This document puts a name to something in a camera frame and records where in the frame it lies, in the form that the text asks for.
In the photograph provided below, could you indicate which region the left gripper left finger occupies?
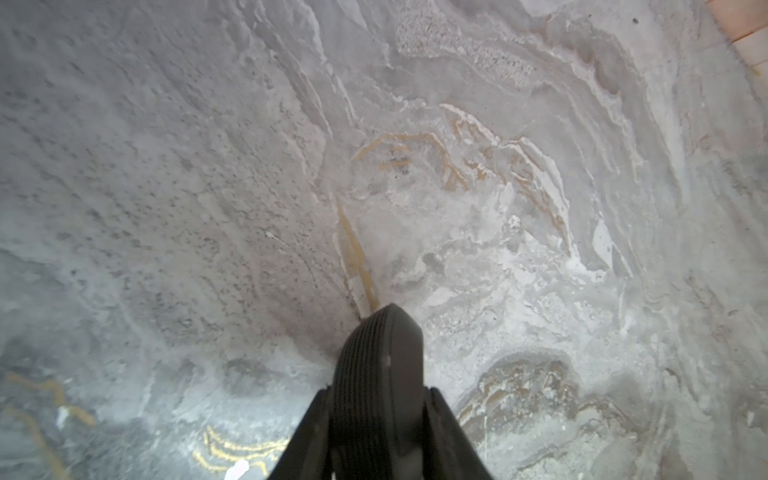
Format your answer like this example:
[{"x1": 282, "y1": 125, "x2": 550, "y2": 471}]
[{"x1": 268, "y1": 388, "x2": 332, "y2": 480}]

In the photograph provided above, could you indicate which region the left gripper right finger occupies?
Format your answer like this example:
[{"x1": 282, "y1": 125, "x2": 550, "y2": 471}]
[{"x1": 423, "y1": 388, "x2": 492, "y2": 480}]

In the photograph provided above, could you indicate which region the black mouse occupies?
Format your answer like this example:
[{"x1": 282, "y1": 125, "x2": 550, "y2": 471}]
[{"x1": 329, "y1": 304, "x2": 425, "y2": 479}]

